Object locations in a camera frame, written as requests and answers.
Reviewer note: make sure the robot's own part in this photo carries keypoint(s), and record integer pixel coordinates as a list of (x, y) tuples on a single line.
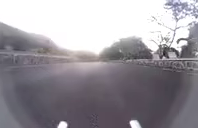
[(62, 124), (135, 124)]

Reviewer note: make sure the tall bare-branched tree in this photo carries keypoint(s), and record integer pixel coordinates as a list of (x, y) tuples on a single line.
[(173, 26)]

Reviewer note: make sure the dark green bushy tree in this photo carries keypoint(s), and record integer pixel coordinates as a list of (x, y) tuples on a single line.
[(128, 49)]

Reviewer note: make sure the low stone wall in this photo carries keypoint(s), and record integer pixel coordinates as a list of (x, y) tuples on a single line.
[(27, 59), (177, 64)]

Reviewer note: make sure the wooded hillside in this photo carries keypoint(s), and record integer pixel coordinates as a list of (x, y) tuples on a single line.
[(10, 36)]

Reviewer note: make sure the grey asphalt road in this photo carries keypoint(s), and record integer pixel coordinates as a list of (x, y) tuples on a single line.
[(97, 86)]

